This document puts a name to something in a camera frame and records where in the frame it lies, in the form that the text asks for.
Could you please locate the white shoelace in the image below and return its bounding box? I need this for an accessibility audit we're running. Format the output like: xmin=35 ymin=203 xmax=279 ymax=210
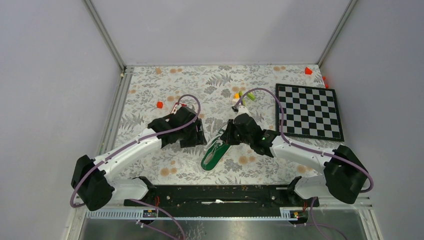
xmin=203 ymin=127 xmax=229 ymax=165

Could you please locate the green white sneaker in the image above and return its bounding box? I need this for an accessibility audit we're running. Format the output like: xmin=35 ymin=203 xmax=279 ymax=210
xmin=200 ymin=123 xmax=233 ymax=172

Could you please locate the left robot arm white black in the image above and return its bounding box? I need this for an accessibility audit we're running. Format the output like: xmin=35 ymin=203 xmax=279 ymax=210
xmin=70 ymin=106 xmax=207 ymax=211

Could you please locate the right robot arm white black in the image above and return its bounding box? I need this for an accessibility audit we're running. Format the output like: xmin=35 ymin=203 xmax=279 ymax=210
xmin=220 ymin=113 xmax=370 ymax=206

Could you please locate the red white brick block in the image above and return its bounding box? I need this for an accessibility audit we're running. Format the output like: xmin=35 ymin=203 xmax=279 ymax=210
xmin=170 ymin=102 xmax=187 ymax=114

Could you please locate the lime green block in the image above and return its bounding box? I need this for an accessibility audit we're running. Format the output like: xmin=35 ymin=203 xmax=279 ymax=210
xmin=245 ymin=92 xmax=256 ymax=101

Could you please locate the small red cube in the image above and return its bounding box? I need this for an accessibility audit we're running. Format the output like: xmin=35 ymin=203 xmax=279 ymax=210
xmin=156 ymin=101 xmax=164 ymax=109

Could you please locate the floral patterned table mat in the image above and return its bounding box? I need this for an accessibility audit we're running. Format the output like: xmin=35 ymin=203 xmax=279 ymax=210
xmin=115 ymin=64 xmax=324 ymax=185

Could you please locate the black white checkerboard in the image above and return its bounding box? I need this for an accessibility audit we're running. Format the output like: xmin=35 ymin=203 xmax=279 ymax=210
xmin=275 ymin=83 xmax=345 ymax=142

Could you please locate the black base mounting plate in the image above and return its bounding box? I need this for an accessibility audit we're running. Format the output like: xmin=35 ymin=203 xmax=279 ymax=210
xmin=141 ymin=184 xmax=320 ymax=218

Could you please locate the red block far corner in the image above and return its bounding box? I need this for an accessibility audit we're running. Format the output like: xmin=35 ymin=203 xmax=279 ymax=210
xmin=304 ymin=67 xmax=313 ymax=75

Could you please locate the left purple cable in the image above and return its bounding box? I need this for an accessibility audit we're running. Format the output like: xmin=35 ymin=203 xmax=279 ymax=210
xmin=69 ymin=94 xmax=202 ymax=240

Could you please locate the purple cable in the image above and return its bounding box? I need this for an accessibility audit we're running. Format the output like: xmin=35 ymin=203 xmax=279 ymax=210
xmin=69 ymin=94 xmax=202 ymax=240
xmin=233 ymin=87 xmax=375 ymax=240

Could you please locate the aluminium frame rail front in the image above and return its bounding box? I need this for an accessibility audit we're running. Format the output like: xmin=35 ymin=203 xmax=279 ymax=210
xmin=84 ymin=196 xmax=372 ymax=222

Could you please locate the left aluminium corner post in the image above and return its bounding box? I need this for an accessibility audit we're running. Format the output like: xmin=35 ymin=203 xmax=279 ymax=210
xmin=82 ymin=0 xmax=126 ymax=73

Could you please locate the aluminium corner post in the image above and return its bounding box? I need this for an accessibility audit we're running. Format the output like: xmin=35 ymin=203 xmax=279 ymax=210
xmin=82 ymin=0 xmax=126 ymax=73
xmin=316 ymin=0 xmax=358 ymax=68

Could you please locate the right aluminium corner post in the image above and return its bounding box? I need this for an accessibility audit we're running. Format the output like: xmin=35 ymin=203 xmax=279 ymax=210
xmin=316 ymin=0 xmax=358 ymax=68

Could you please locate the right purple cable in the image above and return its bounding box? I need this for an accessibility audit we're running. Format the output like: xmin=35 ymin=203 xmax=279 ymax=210
xmin=233 ymin=87 xmax=375 ymax=240

